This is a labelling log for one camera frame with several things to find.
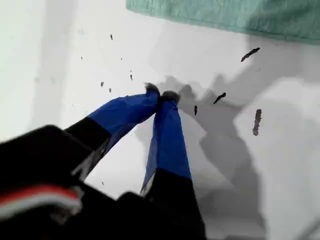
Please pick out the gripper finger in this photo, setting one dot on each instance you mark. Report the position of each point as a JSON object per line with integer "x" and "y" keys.
{"x": 120, "y": 112}
{"x": 170, "y": 150}

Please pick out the pale green T-shirt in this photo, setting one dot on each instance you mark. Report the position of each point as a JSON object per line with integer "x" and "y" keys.
{"x": 225, "y": 12}

